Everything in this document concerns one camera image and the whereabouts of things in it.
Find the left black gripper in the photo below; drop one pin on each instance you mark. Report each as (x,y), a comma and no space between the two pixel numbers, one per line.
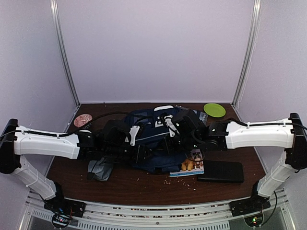
(134,158)

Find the grey pencil pouch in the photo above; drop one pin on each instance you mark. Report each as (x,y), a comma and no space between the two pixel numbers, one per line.
(99,170)

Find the navy blue backpack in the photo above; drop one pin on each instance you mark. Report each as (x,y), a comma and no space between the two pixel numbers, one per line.
(153,136)

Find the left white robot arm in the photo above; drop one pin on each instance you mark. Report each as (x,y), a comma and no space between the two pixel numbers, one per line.
(16,141)

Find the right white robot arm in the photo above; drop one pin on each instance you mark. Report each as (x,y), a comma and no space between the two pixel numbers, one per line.
(288,134)

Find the blue hardcover book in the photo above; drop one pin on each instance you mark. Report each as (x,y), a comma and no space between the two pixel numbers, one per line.
(202,116)

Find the dog cover book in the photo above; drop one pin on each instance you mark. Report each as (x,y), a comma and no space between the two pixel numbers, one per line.
(192,165)

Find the green plate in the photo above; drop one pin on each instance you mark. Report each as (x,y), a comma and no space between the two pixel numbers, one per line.
(214,110)

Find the red patterned bowl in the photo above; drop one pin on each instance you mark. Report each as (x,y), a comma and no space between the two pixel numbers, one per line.
(82,119)

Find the black leather case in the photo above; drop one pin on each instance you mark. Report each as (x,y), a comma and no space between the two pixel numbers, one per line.
(222,172)

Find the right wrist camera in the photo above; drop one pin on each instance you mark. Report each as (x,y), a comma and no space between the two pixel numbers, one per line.
(172,129)

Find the front aluminium rail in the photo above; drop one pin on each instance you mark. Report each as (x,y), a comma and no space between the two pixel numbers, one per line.
(206,216)

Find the right metal frame post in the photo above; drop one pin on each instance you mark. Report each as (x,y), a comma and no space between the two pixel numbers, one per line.
(252,37)

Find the metal frame post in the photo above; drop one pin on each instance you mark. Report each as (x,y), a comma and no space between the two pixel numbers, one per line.
(252,37)
(62,49)

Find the left metal frame post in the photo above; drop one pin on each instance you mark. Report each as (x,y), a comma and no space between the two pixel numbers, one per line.
(62,49)

